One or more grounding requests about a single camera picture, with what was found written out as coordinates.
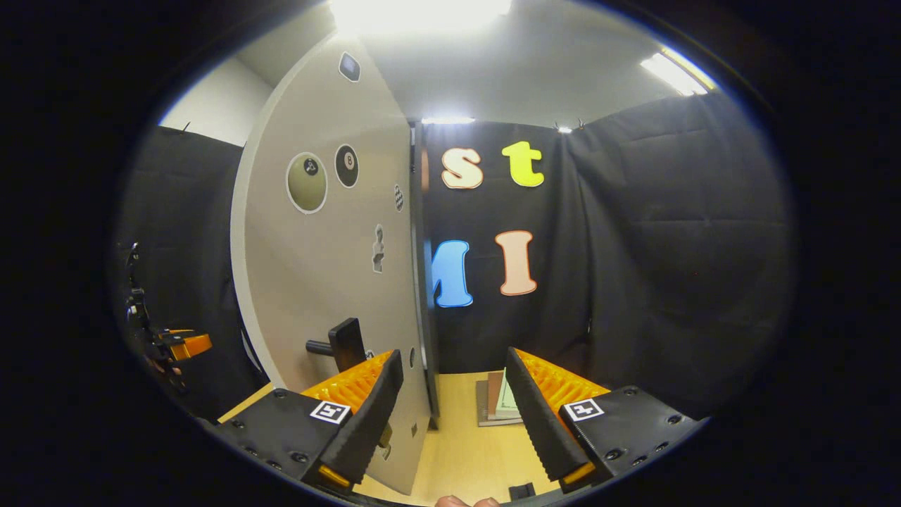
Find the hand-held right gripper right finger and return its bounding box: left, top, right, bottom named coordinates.
left=505, top=346, right=708, bottom=494

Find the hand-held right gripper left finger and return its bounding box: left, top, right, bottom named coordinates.
left=215, top=349, right=405, bottom=494

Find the black cabinet door handle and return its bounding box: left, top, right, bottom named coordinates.
left=305, top=318, right=367, bottom=374

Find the beige cabinet door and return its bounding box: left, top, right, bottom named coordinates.
left=230, top=35, right=434, bottom=496

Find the brown book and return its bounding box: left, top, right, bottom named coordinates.
left=476, top=371, right=525, bottom=427

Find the black backdrop cloth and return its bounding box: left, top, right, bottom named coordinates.
left=116, top=92, right=793, bottom=423

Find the ceiling light panel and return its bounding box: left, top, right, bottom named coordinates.
left=639, top=46, right=717, bottom=97
left=329, top=0, right=513, bottom=36

